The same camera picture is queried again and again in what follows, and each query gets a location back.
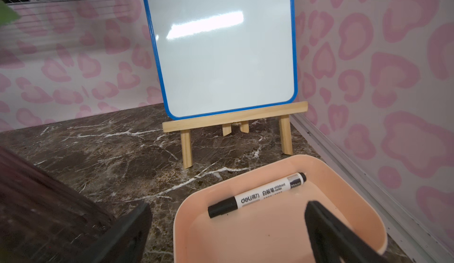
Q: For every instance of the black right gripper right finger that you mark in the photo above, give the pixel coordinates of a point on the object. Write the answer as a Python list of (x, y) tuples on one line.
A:
[(332, 241)]

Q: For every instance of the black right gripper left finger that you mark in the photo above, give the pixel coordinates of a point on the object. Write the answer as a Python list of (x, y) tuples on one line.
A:
[(125, 241)]

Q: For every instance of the pink plastic tray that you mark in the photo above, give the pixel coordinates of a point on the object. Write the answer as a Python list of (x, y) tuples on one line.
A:
[(272, 230)]

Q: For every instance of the right red glass vase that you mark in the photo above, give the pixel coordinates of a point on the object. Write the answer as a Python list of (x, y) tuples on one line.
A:
[(42, 219)]

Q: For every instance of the black white whiteboard marker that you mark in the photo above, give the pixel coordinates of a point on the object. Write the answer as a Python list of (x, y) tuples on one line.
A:
[(257, 194)]

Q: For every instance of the wooden easel stand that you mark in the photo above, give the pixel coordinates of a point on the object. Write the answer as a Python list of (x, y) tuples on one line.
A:
[(282, 112)]

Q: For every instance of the blue framed whiteboard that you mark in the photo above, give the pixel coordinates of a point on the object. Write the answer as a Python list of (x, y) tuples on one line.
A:
[(220, 56)]

